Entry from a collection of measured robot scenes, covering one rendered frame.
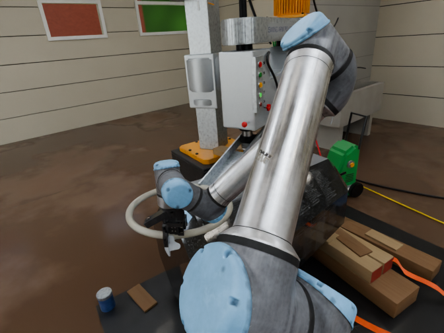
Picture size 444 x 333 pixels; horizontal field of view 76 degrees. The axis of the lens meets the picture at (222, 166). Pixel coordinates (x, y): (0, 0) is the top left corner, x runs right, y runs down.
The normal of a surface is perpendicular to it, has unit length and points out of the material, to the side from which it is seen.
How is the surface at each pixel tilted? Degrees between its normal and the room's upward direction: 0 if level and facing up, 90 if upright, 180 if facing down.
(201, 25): 90
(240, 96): 90
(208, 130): 90
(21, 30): 90
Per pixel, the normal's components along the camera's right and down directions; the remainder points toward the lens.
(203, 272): -0.75, -0.41
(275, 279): 0.36, -0.26
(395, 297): -0.07, -0.91
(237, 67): -0.56, 0.37
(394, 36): -0.76, 0.31
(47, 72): 0.65, 0.27
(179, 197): 0.30, 0.29
